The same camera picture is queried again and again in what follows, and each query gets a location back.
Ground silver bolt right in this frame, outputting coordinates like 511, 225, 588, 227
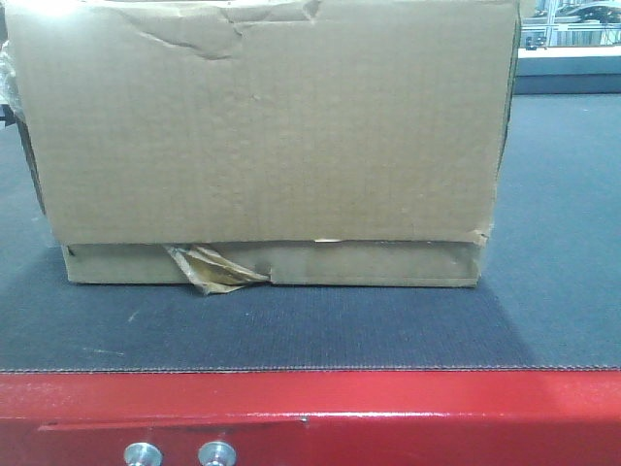
197, 441, 237, 466

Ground dark green conveyor belt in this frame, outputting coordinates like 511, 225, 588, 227
1, 94, 620, 372

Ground silver bolt left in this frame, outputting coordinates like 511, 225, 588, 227
123, 442, 163, 466

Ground silver bolt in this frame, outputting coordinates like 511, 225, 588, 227
123, 442, 163, 466
197, 441, 237, 466

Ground brown cardboard carton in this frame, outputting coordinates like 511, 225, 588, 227
1, 1, 520, 294

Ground red conveyor frame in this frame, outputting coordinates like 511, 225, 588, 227
1, 370, 620, 465

